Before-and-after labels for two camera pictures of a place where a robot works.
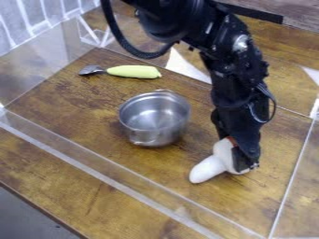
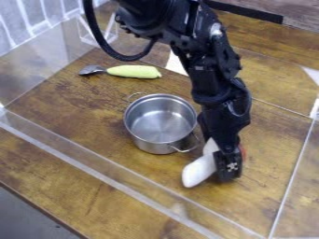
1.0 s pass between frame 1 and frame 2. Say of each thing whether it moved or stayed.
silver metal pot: moved
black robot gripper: moved
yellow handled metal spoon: stayed
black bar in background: stayed
